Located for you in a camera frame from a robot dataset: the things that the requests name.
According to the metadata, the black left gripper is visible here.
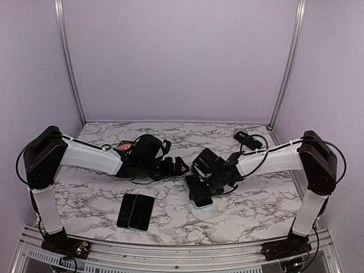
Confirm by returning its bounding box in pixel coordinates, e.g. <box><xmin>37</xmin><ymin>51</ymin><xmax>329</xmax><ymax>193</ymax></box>
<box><xmin>140</xmin><ymin>156</ymin><xmax>189</xmax><ymax>181</ymax></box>

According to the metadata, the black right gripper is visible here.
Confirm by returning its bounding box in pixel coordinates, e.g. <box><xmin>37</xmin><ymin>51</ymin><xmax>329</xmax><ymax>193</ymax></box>
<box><xmin>189</xmin><ymin>172</ymin><xmax>224</xmax><ymax>202</ymax></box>

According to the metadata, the light blue phone case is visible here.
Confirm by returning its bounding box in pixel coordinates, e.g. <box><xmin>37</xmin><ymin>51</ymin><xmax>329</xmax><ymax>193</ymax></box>
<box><xmin>184</xmin><ymin>175</ymin><xmax>213</xmax><ymax>209</ymax></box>

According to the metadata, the black phone light-blue edge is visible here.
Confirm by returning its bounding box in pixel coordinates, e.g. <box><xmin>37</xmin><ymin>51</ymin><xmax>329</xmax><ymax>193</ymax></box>
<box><xmin>195</xmin><ymin>198</ymin><xmax>213</xmax><ymax>208</ymax></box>

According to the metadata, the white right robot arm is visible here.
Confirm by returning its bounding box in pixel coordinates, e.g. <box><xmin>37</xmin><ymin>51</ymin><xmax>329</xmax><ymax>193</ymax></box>
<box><xmin>184</xmin><ymin>130</ymin><xmax>339</xmax><ymax>255</ymax></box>

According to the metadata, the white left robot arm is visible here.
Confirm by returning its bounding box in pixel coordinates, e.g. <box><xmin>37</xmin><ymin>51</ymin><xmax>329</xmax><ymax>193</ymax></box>
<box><xmin>17</xmin><ymin>126</ymin><xmax>189</xmax><ymax>253</ymax></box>

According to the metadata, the black phone leftmost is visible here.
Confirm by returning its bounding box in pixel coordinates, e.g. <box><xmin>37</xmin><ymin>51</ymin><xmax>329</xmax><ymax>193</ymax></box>
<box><xmin>117</xmin><ymin>193</ymin><xmax>137</xmax><ymax>228</ymax></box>

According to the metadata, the black phone middle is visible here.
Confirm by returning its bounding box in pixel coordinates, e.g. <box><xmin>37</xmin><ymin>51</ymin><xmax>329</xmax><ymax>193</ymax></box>
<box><xmin>128</xmin><ymin>195</ymin><xmax>155</xmax><ymax>231</ymax></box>

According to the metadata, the grey phone case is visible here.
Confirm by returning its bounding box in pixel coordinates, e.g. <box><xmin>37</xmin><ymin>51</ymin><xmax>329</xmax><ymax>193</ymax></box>
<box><xmin>234</xmin><ymin>127</ymin><xmax>248</xmax><ymax>134</ymax></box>

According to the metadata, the black phone case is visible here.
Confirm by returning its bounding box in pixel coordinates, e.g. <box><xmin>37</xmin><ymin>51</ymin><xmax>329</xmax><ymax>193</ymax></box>
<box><xmin>233</xmin><ymin>131</ymin><xmax>263</xmax><ymax>150</ymax></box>

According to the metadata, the black square floral plate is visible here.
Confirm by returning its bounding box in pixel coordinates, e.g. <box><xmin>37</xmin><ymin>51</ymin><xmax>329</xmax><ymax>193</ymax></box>
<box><xmin>116</xmin><ymin>140</ymin><xmax>138</xmax><ymax>155</ymax></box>

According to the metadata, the red white patterned bowl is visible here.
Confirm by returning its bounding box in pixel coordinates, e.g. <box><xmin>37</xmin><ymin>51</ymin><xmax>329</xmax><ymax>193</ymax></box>
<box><xmin>117</xmin><ymin>143</ymin><xmax>134</xmax><ymax>154</ymax></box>

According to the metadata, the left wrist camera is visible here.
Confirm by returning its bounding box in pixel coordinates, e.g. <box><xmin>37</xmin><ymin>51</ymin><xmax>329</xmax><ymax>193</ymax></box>
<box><xmin>160</xmin><ymin>139</ymin><xmax>171</xmax><ymax>156</ymax></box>

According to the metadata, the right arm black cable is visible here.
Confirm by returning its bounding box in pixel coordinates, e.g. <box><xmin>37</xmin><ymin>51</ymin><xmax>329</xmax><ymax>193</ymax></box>
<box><xmin>221</xmin><ymin>133</ymin><xmax>348</xmax><ymax>197</ymax></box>

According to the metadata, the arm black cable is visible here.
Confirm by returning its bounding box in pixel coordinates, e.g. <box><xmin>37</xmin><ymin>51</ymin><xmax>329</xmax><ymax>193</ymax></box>
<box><xmin>15</xmin><ymin>135</ymin><xmax>171</xmax><ymax>184</ymax></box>
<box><xmin>221</xmin><ymin>133</ymin><xmax>348</xmax><ymax>197</ymax></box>

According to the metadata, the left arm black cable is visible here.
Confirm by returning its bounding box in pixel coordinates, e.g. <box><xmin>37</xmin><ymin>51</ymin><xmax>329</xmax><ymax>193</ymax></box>
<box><xmin>15</xmin><ymin>135</ymin><xmax>171</xmax><ymax>184</ymax></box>

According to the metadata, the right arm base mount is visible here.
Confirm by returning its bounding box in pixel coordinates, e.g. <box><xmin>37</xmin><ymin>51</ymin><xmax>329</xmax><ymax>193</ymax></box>
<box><xmin>260</xmin><ymin>230</ymin><xmax>312</xmax><ymax>261</ymax></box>

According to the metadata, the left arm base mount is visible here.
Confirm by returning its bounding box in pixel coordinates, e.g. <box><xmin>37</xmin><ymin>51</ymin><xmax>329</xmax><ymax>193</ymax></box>
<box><xmin>42</xmin><ymin>229</ymin><xmax>91</xmax><ymax>260</ymax></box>

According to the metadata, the left aluminium frame post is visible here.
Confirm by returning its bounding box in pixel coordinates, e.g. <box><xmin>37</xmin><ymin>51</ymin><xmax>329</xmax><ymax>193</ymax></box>
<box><xmin>54</xmin><ymin>0</ymin><xmax>86</xmax><ymax>126</ymax></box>

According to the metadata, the aluminium frame post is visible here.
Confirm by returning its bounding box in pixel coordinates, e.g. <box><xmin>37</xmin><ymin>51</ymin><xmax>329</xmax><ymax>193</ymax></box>
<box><xmin>268</xmin><ymin>0</ymin><xmax>307</xmax><ymax>130</ymax></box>
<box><xmin>54</xmin><ymin>0</ymin><xmax>86</xmax><ymax>126</ymax></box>

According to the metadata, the front aluminium rail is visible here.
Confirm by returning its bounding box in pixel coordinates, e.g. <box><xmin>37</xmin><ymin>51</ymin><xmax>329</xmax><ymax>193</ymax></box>
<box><xmin>10</xmin><ymin>226</ymin><xmax>342</xmax><ymax>272</ymax></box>

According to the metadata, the right aluminium frame post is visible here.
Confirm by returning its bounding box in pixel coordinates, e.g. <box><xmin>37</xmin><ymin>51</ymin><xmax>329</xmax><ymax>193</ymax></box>
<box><xmin>268</xmin><ymin>0</ymin><xmax>307</xmax><ymax>130</ymax></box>

